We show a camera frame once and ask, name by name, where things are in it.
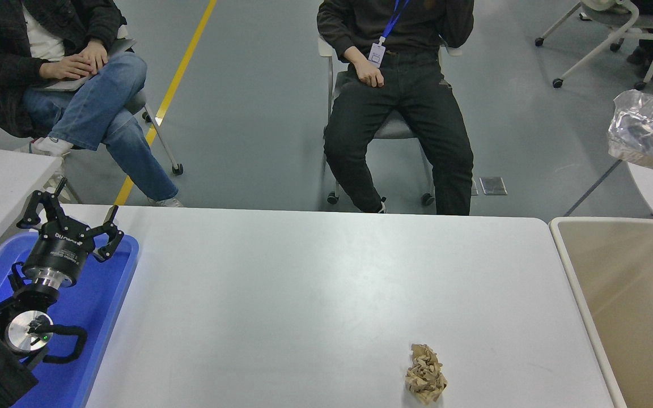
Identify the crumpled tan paper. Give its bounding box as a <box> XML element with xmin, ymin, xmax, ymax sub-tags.
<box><xmin>405</xmin><ymin>343</ymin><xmax>448</xmax><ymax>405</ymax></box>

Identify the large pale bin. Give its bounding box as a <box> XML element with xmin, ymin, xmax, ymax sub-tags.
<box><xmin>549</xmin><ymin>216</ymin><xmax>653</xmax><ymax>408</ymax></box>

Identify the foil tray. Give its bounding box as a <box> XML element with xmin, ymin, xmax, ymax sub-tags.
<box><xmin>607</xmin><ymin>90</ymin><xmax>653</xmax><ymax>182</ymax></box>

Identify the blue plastic tray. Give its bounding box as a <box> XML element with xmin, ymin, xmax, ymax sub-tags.
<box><xmin>0</xmin><ymin>231</ymin><xmax>140</xmax><ymax>408</ymax></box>

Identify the grey laptop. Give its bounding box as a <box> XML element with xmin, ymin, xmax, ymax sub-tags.
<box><xmin>35</xmin><ymin>37</ymin><xmax>137</xmax><ymax>91</ymax></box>

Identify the person's right hand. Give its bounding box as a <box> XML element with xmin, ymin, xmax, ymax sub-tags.
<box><xmin>39</xmin><ymin>55</ymin><xmax>97</xmax><ymax>80</ymax></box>
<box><xmin>355</xmin><ymin>57</ymin><xmax>385</xmax><ymax>88</ymax></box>

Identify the blue lanyard with badge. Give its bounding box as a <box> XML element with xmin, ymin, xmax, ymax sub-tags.
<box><xmin>369</xmin><ymin>0</ymin><xmax>412</xmax><ymax>69</ymax></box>

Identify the grey office chair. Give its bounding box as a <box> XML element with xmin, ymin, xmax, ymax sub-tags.
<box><xmin>318</xmin><ymin>35</ymin><xmax>463</xmax><ymax>206</ymax></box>
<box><xmin>535</xmin><ymin>0</ymin><xmax>653</xmax><ymax>91</ymax></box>
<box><xmin>114</xmin><ymin>24</ymin><xmax>184</xmax><ymax>175</ymax></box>

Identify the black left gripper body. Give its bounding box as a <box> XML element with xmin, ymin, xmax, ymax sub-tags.
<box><xmin>23</xmin><ymin>218</ymin><xmax>96</xmax><ymax>281</ymax></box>

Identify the person's left hand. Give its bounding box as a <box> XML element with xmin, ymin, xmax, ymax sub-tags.
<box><xmin>75</xmin><ymin>39</ymin><xmax>109</xmax><ymax>73</ymax></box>

